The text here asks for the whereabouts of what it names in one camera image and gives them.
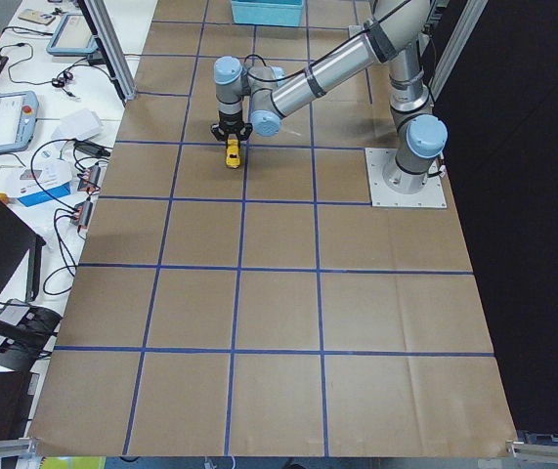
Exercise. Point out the red usb hub near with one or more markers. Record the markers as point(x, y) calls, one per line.
point(82, 213)

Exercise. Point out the near teach pendant tablet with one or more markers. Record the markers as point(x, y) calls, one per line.
point(18, 116)

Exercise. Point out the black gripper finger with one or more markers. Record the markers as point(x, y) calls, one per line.
point(218, 132)
point(244, 132)

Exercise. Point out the light blue plastic bin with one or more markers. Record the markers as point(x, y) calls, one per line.
point(268, 12)

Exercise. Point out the red usb hub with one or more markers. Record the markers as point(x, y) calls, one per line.
point(89, 179)
point(82, 213)

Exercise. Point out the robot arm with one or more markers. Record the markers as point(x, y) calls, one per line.
point(254, 97)

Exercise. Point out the teach pendant tablet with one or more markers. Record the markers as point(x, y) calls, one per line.
point(18, 116)
point(72, 37)

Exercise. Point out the blue and white box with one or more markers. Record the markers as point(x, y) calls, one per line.
point(44, 182)

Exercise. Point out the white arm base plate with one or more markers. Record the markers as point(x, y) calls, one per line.
point(391, 187)

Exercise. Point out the yellow beetle toy car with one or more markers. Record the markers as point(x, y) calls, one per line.
point(232, 153)

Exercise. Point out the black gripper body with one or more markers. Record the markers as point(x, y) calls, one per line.
point(231, 123)

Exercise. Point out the white folded paper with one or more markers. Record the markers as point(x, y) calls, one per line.
point(81, 125)

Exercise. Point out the aluminium frame post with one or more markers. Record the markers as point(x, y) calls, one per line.
point(96, 15)

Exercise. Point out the far teach pendant tablet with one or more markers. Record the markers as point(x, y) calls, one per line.
point(72, 37)

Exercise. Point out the black power adapter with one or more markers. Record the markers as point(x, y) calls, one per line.
point(92, 149)

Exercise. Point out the red usb hub far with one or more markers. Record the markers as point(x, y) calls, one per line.
point(89, 179)

